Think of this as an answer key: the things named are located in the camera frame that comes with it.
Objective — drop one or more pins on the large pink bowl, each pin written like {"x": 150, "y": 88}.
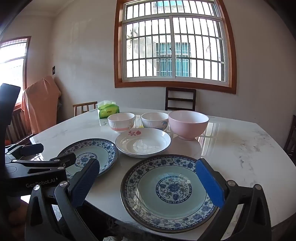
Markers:
{"x": 188, "y": 128}

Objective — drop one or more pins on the large barred window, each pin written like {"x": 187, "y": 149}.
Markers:
{"x": 174, "y": 83}

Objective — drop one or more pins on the small barred window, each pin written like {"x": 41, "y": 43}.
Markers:
{"x": 13, "y": 51}

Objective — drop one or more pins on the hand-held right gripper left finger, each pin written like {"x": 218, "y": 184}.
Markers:
{"x": 83, "y": 184}

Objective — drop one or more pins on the white plate with red flower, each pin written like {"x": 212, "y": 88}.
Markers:
{"x": 143, "y": 144}

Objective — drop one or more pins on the dark wall plate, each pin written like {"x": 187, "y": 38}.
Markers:
{"x": 54, "y": 70}

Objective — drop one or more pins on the white bowl with pink base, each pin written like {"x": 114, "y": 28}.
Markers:
{"x": 120, "y": 124}

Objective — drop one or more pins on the white bowl with blue base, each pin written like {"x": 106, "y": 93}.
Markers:
{"x": 153, "y": 122}

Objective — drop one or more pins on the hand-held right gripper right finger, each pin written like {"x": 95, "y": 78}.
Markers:
{"x": 210, "y": 184}

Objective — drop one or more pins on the black-rimmed flower plate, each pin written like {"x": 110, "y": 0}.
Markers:
{"x": 161, "y": 204}

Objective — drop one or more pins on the orange cloth cover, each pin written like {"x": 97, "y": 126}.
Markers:
{"x": 40, "y": 104}

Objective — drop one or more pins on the green tissue pack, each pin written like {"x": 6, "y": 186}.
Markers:
{"x": 108, "y": 110}

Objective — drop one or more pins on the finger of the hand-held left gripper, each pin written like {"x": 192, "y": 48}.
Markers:
{"x": 30, "y": 149}
{"x": 64, "y": 160}

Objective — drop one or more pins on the light wooden chair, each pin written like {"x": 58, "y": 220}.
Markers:
{"x": 84, "y": 104}

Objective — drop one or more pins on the dark wooden chair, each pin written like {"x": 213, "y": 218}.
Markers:
{"x": 180, "y": 90}

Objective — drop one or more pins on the blue floral plate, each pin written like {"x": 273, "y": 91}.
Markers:
{"x": 92, "y": 148}

